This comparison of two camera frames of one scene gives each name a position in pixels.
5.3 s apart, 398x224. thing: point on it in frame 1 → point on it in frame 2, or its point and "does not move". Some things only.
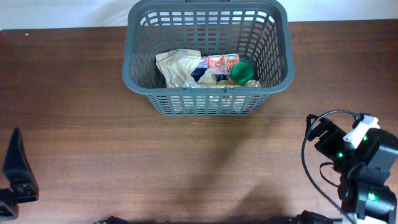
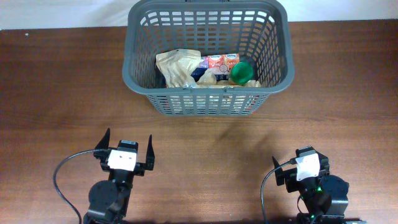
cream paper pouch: (176, 66) does not move
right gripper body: (334, 147) → (293, 185)
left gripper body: (22, 190) → (142, 167)
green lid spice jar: (241, 73) does not move
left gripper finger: (17, 170) → (150, 157)
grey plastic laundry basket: (259, 32) does not move
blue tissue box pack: (224, 61) does not move
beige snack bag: (208, 78) does not move
